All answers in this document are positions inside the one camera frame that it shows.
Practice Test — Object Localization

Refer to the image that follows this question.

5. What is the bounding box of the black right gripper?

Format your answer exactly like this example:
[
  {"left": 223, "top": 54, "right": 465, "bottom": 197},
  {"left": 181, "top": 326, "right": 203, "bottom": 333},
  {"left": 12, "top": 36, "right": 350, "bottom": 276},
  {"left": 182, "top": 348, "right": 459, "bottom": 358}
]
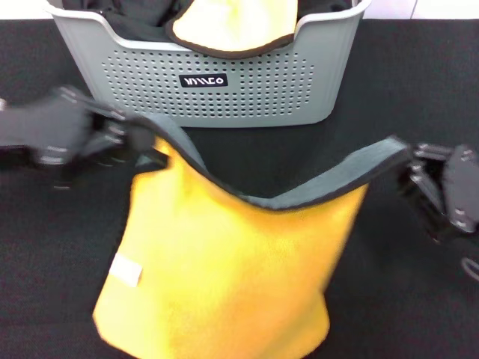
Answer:
[{"left": 397, "top": 142, "right": 479, "bottom": 243}]

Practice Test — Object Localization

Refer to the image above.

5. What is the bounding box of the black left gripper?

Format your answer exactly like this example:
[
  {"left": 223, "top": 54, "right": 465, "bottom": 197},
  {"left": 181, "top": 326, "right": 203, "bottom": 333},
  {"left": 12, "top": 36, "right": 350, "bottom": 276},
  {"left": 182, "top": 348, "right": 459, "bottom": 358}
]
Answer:
[{"left": 0, "top": 88, "right": 169, "bottom": 170}]

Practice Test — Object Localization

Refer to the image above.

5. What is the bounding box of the yellow grey towel white label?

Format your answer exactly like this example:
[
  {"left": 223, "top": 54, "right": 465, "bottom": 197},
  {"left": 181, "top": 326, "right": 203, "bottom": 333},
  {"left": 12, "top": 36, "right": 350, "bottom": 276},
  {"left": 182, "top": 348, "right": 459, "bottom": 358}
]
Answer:
[{"left": 91, "top": 114, "right": 415, "bottom": 359}]

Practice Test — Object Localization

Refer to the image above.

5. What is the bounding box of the grey perforated storage box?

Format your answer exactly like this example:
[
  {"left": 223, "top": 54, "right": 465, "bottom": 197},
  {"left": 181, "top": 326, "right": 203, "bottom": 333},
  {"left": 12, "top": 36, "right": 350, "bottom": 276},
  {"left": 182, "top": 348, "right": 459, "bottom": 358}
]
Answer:
[{"left": 43, "top": 0, "right": 371, "bottom": 129}]

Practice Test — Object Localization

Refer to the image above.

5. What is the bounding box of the black tablecloth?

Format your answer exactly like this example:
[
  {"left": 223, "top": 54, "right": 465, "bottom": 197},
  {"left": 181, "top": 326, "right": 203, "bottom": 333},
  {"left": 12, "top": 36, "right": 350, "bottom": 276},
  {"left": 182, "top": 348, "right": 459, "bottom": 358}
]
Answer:
[{"left": 0, "top": 18, "right": 479, "bottom": 359}]

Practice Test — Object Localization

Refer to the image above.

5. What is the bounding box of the yellow towel black trim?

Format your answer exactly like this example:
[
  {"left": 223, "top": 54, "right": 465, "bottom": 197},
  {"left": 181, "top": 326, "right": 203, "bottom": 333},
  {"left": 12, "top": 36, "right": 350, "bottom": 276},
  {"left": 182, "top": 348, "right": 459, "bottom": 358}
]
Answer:
[{"left": 166, "top": 0, "right": 299, "bottom": 53}]

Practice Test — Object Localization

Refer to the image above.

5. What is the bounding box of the black cloth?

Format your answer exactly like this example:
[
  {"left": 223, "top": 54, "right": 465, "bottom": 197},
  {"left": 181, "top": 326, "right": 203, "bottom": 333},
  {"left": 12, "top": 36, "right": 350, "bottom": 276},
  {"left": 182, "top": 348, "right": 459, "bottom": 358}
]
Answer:
[{"left": 61, "top": 0, "right": 356, "bottom": 40}]

